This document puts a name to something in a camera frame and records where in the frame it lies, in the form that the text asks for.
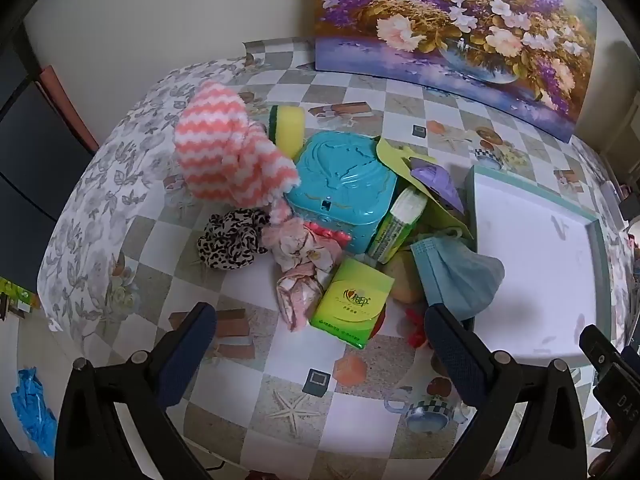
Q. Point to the leopard print scrunchie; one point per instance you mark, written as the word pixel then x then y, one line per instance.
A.
pixel 230 240

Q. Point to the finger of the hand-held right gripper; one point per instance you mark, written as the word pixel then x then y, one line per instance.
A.
pixel 600 352

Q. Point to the red pink plush toy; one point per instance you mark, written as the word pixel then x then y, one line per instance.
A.
pixel 415 330

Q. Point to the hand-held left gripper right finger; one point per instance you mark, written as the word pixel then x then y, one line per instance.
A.
pixel 452 355

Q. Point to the purple fabric piece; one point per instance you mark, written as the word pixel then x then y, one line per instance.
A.
pixel 440 182

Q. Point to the floral painting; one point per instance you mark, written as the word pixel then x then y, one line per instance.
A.
pixel 450 25

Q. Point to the tan plush ball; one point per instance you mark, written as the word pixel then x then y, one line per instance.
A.
pixel 405 280

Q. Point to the grey floral cloth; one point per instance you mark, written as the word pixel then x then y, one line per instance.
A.
pixel 115 195

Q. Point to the teal plastic box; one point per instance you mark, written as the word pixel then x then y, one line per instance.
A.
pixel 340 175

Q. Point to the yellow-green cloth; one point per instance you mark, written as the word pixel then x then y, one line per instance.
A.
pixel 395 155

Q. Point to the white tray teal rim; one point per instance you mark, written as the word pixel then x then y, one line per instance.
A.
pixel 535 270

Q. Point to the green white tissue pack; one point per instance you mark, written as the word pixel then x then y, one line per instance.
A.
pixel 397 225

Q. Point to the yellow sponge green scrub side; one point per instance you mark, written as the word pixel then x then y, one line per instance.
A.
pixel 287 122

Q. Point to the reddish brown board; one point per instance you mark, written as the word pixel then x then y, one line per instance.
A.
pixel 70 105

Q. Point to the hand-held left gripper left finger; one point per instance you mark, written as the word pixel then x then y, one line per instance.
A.
pixel 190 350

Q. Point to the blue plastic bag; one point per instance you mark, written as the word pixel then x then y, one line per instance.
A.
pixel 35 410

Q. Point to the green tissue packet red logo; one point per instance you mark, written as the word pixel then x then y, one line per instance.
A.
pixel 352 305

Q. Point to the blue face mask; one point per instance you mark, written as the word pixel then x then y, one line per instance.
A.
pixel 457 275

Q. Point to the pink floral scrunchie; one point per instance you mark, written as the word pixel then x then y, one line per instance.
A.
pixel 300 260

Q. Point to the pink white zigzag towel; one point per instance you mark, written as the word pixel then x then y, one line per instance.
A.
pixel 225 150

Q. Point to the dark cabinet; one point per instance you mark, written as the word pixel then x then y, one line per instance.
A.
pixel 30 160

